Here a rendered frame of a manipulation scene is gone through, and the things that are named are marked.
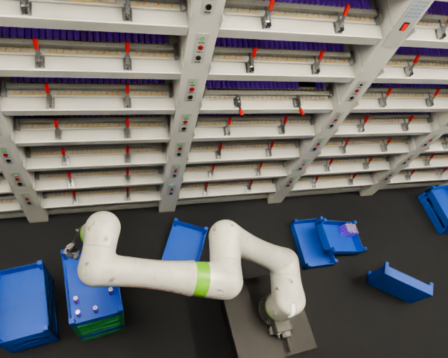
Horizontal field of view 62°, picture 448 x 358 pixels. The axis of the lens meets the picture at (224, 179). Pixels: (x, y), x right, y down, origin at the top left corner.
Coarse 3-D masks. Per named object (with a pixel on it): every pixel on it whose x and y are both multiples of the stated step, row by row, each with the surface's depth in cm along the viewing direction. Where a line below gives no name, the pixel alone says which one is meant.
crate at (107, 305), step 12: (60, 252) 154; (72, 264) 159; (72, 276) 157; (72, 288) 155; (84, 288) 156; (96, 288) 157; (72, 300) 152; (84, 300) 153; (96, 300) 154; (108, 300) 155; (120, 300) 151; (72, 312) 150; (84, 312) 151; (108, 312) 153; (120, 312) 150; (72, 324) 143; (84, 324) 149
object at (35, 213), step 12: (0, 120) 133; (0, 144) 144; (12, 144) 146; (0, 156) 150; (0, 168) 157; (12, 168) 159; (24, 168) 161; (12, 180) 167; (24, 180) 168; (24, 192) 177; (36, 192) 181; (24, 204) 186; (36, 204) 188; (36, 216) 199
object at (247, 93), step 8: (248, 96) 154; (256, 96) 156; (264, 96) 157; (272, 96) 158; (280, 96) 158; (288, 96) 160; (304, 96) 162; (312, 96) 163; (320, 96) 164; (328, 96) 165
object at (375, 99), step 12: (372, 84) 172; (384, 84) 174; (396, 84) 175; (408, 84) 177; (420, 84) 179; (432, 84) 181; (372, 96) 172; (384, 96) 174; (396, 96) 175; (408, 96) 177; (420, 96) 179; (432, 96) 181; (444, 96) 184; (360, 108) 169; (372, 108) 171; (384, 108) 173; (396, 108) 175; (408, 108) 177; (420, 108) 179; (432, 108) 181; (444, 108) 183
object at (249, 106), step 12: (324, 84) 167; (336, 96) 162; (204, 108) 149; (216, 108) 151; (228, 108) 152; (252, 108) 155; (264, 108) 156; (276, 108) 158; (288, 108) 159; (312, 108) 163; (324, 108) 164
